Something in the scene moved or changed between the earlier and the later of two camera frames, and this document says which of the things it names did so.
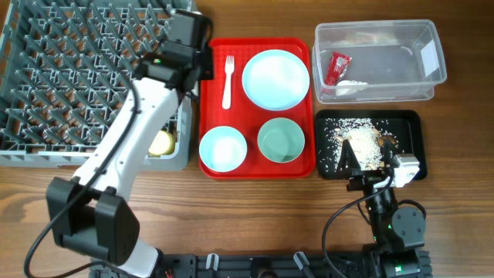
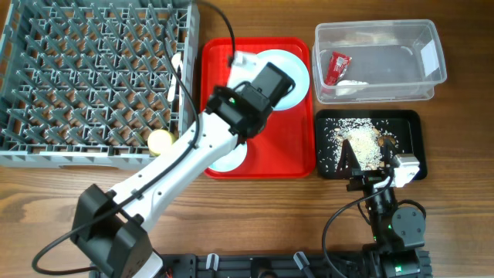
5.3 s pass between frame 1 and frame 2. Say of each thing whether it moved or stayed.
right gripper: stayed
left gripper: moved
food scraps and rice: stayed
